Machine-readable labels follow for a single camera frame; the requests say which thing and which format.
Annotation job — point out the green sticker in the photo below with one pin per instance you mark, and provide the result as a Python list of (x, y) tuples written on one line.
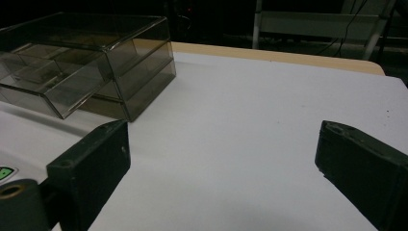
[(5, 173)]

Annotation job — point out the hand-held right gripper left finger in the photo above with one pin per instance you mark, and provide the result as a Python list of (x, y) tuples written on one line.
[(89, 166)]

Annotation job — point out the white table mat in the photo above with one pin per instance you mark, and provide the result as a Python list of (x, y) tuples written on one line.
[(231, 122)]

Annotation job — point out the white metal frame stand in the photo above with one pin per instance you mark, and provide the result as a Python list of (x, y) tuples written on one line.
[(304, 25)]

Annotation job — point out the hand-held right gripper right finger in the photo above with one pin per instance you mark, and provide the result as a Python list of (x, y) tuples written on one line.
[(365, 166)]

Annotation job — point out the smoky transparent drawer cabinet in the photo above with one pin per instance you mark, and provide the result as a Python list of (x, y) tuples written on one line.
[(146, 75)]

